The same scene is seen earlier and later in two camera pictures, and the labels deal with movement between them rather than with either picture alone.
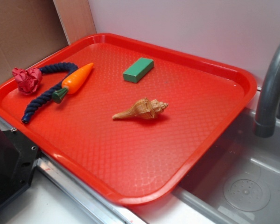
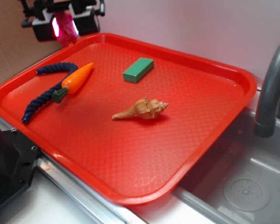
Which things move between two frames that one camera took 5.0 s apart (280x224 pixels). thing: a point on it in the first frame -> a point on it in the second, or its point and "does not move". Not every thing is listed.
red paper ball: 27,80 -> 64,28
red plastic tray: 129,119 does not move
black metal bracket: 13,159 does not move
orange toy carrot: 73,81 does not move
